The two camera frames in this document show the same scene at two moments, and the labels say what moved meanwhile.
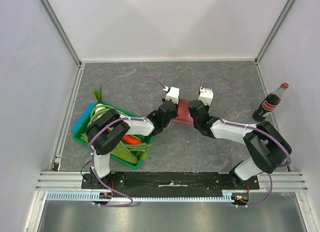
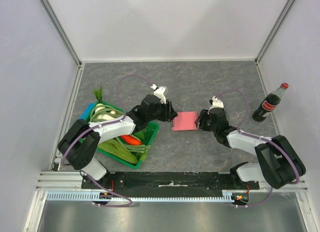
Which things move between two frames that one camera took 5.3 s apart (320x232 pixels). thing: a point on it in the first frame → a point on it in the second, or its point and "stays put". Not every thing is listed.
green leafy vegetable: (121, 151) stays put
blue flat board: (82, 116) stays put
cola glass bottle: (268, 105) stays put
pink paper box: (183, 113) → (185, 121)
